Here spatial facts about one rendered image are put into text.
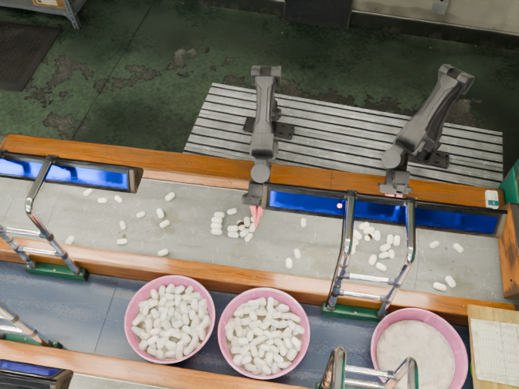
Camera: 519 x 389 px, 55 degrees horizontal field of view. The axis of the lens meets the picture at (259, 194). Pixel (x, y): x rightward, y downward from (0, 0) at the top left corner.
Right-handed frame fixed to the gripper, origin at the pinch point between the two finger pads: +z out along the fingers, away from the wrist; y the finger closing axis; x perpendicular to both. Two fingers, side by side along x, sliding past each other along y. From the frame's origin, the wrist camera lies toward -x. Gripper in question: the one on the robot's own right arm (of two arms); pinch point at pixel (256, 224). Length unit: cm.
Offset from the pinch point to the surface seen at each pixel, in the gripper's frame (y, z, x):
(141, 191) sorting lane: -42.9, -4.1, 13.6
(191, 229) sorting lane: -21.9, 5.4, 5.3
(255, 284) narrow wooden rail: 2.3, 16.9, -7.9
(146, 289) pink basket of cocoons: -30.7, 22.1, -11.3
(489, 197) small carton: 75, -15, 17
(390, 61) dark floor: 57, -79, 177
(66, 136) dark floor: -127, -13, 119
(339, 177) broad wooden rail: 25.2, -16.0, 20.9
